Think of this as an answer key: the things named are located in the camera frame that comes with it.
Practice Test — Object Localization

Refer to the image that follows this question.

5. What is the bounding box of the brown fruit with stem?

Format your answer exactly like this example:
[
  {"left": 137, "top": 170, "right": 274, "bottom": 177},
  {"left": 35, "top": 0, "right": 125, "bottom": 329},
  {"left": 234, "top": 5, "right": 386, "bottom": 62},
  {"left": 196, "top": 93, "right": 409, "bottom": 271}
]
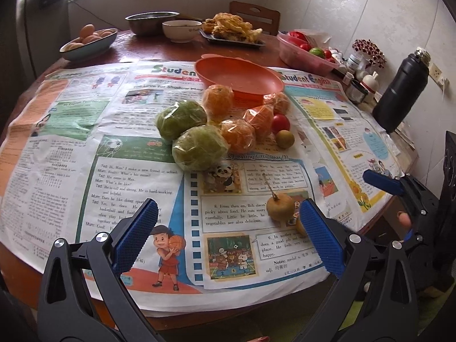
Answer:
[{"left": 263, "top": 173, "right": 295, "bottom": 221}]

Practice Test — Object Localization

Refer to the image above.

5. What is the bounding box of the stainless steel bowl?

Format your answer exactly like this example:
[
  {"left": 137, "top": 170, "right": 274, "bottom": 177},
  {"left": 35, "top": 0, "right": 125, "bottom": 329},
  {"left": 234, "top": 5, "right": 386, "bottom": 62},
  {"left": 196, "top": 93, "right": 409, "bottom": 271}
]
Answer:
[{"left": 125, "top": 11, "right": 179, "bottom": 36}]

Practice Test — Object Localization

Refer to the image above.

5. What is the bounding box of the right hand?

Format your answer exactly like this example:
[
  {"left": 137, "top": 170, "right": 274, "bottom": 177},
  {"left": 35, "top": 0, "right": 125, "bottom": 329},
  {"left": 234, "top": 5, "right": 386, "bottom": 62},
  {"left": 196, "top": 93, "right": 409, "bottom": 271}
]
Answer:
[{"left": 396, "top": 211, "right": 412, "bottom": 236}]

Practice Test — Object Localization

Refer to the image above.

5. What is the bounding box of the white ceramic bowl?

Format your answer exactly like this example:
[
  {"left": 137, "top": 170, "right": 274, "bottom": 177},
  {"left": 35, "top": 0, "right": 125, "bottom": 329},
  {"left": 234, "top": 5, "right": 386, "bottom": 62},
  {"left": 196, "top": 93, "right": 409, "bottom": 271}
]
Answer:
[{"left": 162, "top": 20, "right": 203, "bottom": 43}]

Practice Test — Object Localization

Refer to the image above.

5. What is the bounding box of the orange top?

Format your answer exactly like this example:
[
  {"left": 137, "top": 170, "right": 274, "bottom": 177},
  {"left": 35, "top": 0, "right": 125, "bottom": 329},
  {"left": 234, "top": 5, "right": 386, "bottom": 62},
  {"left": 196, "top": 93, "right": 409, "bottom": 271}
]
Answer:
[{"left": 203, "top": 84, "right": 234, "bottom": 118}]

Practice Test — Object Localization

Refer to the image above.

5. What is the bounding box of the green tomato in basin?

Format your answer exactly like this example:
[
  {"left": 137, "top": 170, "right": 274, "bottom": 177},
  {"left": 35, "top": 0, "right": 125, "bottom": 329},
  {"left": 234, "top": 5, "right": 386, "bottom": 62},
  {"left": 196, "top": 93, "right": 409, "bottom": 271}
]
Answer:
[{"left": 308, "top": 47, "right": 326, "bottom": 60}]

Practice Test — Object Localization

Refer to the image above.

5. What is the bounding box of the black thermos bottle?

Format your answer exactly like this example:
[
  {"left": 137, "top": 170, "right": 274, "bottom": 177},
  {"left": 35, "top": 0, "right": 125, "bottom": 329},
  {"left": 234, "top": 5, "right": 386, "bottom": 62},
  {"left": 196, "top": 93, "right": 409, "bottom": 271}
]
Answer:
[{"left": 372, "top": 47, "right": 431, "bottom": 134}]

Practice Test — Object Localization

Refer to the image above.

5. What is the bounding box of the orange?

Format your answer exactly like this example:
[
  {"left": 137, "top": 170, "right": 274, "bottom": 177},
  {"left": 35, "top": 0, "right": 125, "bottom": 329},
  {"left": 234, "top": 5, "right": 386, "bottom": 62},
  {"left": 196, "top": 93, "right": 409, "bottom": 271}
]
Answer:
[
  {"left": 203, "top": 84, "right": 234, "bottom": 118},
  {"left": 220, "top": 119, "right": 256, "bottom": 154},
  {"left": 263, "top": 92, "right": 291, "bottom": 115}
]

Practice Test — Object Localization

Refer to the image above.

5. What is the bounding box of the white plastic bag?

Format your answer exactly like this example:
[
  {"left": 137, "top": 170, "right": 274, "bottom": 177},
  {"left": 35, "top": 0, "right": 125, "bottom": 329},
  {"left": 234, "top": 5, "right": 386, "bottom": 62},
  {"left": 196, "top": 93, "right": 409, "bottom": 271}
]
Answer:
[{"left": 296, "top": 29, "right": 331, "bottom": 48}]

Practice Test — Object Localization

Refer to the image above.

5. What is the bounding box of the small round brown fruit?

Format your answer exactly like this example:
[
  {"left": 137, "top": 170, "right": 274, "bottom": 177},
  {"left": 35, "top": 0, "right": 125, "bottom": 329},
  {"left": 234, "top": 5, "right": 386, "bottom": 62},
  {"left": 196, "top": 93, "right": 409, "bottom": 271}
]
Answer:
[{"left": 295, "top": 219, "right": 308, "bottom": 237}]

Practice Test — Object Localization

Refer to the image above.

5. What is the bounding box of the fried food pile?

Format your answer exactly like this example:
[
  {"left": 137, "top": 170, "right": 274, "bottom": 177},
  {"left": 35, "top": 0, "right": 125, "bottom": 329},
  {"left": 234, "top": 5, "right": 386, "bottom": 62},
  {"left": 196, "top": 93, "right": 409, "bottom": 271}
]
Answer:
[{"left": 203, "top": 13, "right": 263, "bottom": 43}]

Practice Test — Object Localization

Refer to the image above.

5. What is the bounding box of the right student english newspaper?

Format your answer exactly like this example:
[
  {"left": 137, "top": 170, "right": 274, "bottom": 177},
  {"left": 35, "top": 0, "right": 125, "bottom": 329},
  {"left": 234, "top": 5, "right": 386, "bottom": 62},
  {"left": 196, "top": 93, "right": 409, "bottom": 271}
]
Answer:
[{"left": 277, "top": 68, "right": 403, "bottom": 231}]

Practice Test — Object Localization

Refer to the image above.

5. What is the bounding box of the green fruit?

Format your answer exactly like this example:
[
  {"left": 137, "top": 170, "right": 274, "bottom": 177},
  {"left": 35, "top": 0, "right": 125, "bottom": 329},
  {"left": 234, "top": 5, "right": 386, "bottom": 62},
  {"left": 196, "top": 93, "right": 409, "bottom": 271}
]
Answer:
[
  {"left": 155, "top": 100, "right": 207, "bottom": 143},
  {"left": 172, "top": 125, "right": 229, "bottom": 171}
]

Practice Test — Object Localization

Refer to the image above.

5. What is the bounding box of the pink plastic basin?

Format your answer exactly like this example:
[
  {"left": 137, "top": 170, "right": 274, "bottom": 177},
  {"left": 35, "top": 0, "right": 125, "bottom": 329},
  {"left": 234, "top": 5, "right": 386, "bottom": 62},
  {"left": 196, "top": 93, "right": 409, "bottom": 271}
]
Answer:
[{"left": 277, "top": 32, "right": 339, "bottom": 76}]

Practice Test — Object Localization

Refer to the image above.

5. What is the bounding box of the white rabbit figurine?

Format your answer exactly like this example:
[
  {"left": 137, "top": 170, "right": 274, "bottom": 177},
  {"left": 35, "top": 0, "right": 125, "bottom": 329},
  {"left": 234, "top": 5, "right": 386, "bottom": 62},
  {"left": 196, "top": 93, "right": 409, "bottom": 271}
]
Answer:
[{"left": 361, "top": 71, "right": 380, "bottom": 103}]

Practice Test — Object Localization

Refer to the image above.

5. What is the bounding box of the wooden chair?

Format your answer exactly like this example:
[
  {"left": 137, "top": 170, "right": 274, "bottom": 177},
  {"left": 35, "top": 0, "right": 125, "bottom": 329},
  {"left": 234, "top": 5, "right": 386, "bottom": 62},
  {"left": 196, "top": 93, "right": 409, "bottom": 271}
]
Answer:
[{"left": 229, "top": 1, "right": 280, "bottom": 36}]

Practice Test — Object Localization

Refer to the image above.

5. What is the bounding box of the small glass jar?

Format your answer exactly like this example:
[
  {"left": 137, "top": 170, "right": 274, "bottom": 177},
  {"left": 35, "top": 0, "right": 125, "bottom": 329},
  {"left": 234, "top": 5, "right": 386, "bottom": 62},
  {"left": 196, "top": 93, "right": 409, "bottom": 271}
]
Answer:
[{"left": 346, "top": 79, "right": 369, "bottom": 105}]

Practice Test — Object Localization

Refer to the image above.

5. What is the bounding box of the small brown longan fruit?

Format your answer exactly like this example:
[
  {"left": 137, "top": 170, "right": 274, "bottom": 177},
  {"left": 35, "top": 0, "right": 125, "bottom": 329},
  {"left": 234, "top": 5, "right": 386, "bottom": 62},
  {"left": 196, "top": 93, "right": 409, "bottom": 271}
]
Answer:
[{"left": 275, "top": 130, "right": 294, "bottom": 149}]

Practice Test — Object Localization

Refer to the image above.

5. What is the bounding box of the black tray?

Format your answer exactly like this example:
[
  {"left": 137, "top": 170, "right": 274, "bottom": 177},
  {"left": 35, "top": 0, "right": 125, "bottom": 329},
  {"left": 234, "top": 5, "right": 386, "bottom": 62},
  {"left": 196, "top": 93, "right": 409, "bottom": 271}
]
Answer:
[{"left": 199, "top": 29, "right": 266, "bottom": 49}]

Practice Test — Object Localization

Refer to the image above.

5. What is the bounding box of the bowl of eggs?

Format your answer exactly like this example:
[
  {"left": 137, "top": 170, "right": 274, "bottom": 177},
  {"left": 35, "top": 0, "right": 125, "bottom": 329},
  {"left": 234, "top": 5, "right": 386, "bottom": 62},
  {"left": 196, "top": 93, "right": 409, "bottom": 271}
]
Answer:
[{"left": 60, "top": 24, "right": 118, "bottom": 62}]

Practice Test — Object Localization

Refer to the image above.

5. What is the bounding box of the left student newspaper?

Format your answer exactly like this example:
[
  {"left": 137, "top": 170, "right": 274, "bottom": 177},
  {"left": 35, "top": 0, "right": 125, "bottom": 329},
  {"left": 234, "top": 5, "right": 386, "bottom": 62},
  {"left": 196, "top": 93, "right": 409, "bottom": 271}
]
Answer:
[{"left": 1, "top": 62, "right": 328, "bottom": 313}]

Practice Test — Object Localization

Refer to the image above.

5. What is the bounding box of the orange wedge-shaped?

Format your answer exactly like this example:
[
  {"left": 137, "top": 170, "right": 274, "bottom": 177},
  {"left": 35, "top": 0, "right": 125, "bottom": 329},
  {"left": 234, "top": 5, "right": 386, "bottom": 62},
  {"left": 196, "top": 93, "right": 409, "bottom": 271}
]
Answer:
[{"left": 243, "top": 104, "right": 274, "bottom": 141}]

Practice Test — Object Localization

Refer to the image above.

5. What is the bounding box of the orange plastic plate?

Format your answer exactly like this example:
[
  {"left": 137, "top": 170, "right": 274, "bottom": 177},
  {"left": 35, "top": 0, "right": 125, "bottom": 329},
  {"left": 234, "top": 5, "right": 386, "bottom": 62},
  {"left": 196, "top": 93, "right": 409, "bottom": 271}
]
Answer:
[{"left": 194, "top": 54, "right": 284, "bottom": 102}]

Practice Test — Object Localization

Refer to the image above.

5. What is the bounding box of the red tomato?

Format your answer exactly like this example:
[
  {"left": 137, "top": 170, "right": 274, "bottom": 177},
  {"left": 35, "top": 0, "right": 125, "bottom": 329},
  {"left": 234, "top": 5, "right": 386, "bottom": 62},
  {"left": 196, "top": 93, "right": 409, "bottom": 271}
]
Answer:
[{"left": 271, "top": 113, "right": 291, "bottom": 134}]

